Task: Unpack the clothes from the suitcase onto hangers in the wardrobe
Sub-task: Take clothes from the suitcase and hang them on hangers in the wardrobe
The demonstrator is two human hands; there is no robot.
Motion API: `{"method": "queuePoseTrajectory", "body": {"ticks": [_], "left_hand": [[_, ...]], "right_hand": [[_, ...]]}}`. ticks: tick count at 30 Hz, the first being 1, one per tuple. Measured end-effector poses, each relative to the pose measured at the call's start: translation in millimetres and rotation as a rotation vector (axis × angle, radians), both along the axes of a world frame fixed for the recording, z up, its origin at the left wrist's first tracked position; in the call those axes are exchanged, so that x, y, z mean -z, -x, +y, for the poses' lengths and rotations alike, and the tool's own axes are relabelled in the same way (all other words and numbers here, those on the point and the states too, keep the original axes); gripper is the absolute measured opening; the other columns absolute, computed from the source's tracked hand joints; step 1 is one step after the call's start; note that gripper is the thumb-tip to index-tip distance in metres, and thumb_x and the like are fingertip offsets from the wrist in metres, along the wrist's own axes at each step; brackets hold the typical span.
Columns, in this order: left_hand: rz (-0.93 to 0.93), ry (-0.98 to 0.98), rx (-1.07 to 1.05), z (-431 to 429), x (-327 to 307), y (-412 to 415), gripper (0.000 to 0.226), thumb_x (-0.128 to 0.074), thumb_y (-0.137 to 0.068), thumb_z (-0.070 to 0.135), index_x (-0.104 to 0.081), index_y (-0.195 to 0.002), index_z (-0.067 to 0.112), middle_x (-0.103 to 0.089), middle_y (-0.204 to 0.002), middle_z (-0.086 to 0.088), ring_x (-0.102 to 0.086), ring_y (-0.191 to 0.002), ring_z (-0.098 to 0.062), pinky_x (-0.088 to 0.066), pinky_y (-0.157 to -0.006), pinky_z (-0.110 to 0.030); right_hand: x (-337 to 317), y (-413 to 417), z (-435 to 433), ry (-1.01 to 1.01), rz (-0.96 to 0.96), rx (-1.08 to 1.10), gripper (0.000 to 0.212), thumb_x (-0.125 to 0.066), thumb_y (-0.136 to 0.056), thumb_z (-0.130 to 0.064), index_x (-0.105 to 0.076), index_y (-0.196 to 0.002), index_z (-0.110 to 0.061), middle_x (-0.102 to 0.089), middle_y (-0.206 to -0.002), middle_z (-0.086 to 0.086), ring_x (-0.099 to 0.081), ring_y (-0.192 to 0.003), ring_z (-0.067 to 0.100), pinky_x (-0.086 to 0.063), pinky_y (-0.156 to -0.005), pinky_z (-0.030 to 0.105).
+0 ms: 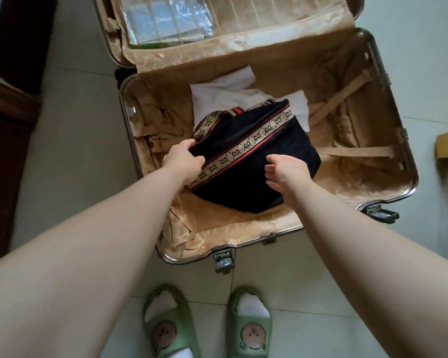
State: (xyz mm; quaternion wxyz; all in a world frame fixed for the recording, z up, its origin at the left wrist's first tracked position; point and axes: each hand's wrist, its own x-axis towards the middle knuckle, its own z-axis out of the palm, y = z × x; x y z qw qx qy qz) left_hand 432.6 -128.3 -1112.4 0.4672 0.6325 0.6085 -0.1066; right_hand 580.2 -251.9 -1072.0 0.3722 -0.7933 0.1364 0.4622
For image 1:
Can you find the person's left hand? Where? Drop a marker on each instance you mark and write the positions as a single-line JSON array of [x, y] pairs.
[[184, 162]]

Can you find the green slipper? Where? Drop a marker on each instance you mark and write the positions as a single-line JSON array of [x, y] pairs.
[[164, 335], [248, 339]]

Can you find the person's left forearm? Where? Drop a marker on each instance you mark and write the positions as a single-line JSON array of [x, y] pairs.
[[78, 275]]

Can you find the black trousers patterned stripe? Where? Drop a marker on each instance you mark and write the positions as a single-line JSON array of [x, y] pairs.
[[246, 182]]

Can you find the white long-sleeve shirt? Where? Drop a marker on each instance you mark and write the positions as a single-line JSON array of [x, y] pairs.
[[216, 96]]

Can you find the person's right hand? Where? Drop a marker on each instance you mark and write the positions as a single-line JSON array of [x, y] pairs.
[[289, 177]]

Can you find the gold hard-shell suitcase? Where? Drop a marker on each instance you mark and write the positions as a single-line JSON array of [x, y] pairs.
[[358, 119]]

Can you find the clear plastic packet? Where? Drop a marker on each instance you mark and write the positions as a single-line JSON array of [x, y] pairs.
[[164, 18]]

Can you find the person's right forearm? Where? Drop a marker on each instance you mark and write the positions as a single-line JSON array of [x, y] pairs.
[[377, 275]]

